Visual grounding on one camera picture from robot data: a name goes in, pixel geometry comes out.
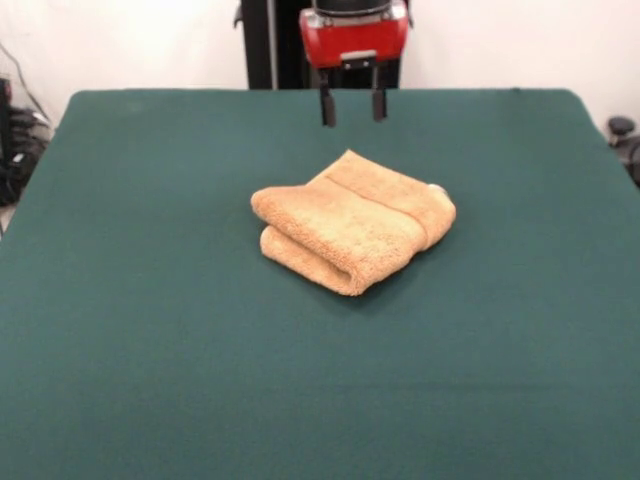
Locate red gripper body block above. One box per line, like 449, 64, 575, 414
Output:
298, 4, 409, 71

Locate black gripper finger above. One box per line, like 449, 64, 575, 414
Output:
370, 60, 389, 123
319, 67, 337, 127

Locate tan terry towel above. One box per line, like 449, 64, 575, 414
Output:
249, 148, 458, 297

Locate grey black tripod base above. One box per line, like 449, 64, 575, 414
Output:
0, 77, 54, 206
607, 115, 640, 189

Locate dark green table cloth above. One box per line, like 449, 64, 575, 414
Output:
0, 88, 640, 480

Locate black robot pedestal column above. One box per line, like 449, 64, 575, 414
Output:
233, 0, 415, 91

